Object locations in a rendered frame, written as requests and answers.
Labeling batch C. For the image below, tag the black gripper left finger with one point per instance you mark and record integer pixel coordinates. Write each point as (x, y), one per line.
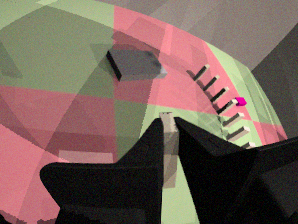
(135, 181)

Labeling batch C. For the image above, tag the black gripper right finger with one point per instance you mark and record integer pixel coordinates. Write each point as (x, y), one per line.
(219, 173)

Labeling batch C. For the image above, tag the magenta rectangular block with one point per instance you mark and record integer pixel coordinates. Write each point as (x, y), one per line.
(240, 101)

